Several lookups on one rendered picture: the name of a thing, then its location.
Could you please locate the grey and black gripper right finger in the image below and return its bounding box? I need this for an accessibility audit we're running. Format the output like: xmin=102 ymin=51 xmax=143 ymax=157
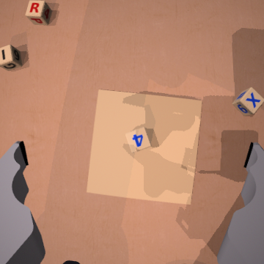
xmin=217 ymin=142 xmax=264 ymax=264

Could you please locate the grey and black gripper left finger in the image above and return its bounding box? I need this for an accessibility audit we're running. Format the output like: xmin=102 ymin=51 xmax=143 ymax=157
xmin=0 ymin=141 xmax=45 ymax=264

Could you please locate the tan flat mat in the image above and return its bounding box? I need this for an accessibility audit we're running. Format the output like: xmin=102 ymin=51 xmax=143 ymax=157
xmin=87 ymin=89 xmax=202 ymax=205

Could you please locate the beige letter block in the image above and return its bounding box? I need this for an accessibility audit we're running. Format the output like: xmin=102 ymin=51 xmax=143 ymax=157
xmin=0 ymin=45 xmax=22 ymax=71
xmin=25 ymin=0 xmax=52 ymax=25
xmin=232 ymin=87 xmax=264 ymax=116
xmin=125 ymin=127 xmax=152 ymax=153

